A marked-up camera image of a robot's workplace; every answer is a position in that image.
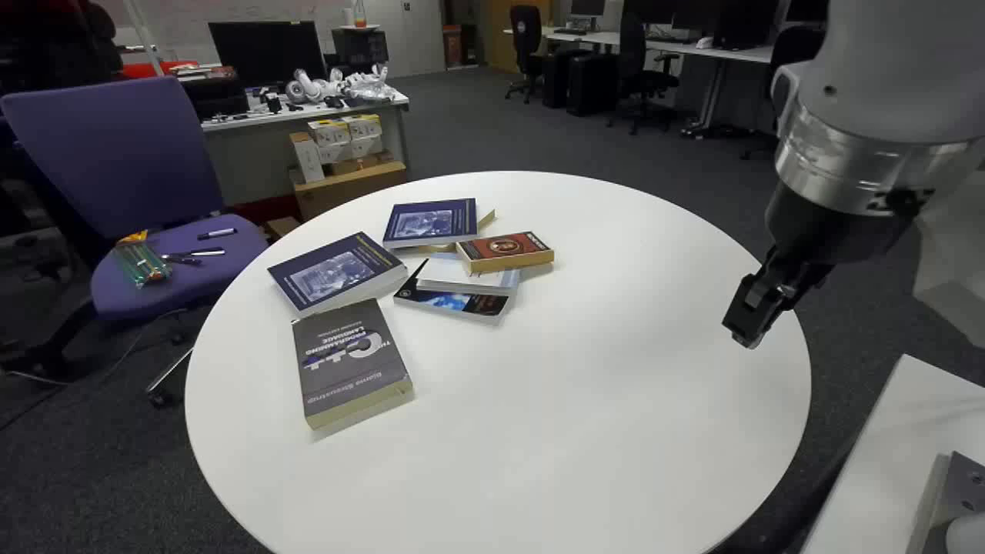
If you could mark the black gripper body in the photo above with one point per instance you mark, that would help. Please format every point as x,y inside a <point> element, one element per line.
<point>834,231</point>

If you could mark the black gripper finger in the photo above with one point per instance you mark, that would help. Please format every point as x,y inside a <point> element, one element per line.
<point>758,309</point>

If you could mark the dark book with red writing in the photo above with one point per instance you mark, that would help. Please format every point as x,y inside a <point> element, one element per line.
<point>503,249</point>

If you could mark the white robot base platform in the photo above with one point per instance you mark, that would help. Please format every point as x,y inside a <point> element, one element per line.
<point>882,463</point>

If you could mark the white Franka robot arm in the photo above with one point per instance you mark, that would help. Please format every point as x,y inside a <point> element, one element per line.
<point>895,62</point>

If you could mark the thin tan book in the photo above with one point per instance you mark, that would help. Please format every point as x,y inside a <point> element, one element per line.
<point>488,218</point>

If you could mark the white book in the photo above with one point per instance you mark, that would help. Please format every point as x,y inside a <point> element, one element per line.
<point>464,276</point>

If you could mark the black and blue book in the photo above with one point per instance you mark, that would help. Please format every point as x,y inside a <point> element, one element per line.
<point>452,302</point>

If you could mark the thin blue cover book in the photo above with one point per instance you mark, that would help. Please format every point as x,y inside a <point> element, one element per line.
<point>431,221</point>

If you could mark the thick dark grey book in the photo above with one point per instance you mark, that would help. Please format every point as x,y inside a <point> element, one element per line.
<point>343,354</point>

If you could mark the thick blue cover book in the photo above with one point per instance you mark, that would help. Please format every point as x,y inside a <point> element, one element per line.
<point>335,271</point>

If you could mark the clear plastic bags pile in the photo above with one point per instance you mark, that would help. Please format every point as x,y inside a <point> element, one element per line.
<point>350,88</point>

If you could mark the long white desk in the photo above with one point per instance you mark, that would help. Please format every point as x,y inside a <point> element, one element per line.
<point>710,51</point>

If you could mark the grey metal mounting plate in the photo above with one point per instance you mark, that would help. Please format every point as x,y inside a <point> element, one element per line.
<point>955,493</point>

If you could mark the white paper bag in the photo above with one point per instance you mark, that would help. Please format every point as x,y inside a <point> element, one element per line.
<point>364,137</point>
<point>328,143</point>

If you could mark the black box device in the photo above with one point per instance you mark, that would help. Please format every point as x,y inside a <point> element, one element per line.
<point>359,51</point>

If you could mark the white office desk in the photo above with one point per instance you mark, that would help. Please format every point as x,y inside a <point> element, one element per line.
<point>258,154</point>

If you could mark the white marker pen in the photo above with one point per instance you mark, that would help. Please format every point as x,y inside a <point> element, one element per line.
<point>217,231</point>

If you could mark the small hand tool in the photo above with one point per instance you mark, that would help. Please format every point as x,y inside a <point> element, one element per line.
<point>204,253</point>

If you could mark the black computer monitor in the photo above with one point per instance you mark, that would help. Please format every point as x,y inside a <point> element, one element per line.
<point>262,51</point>

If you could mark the black printer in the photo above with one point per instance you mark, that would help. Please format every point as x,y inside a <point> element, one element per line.
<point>213,96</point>

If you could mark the green circuit board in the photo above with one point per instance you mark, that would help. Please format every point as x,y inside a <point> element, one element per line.
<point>143,262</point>

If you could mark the red items on desk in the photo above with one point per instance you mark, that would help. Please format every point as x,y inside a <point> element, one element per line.
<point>172,68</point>

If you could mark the purple office chair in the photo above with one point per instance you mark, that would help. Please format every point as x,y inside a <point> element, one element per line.
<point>111,154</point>

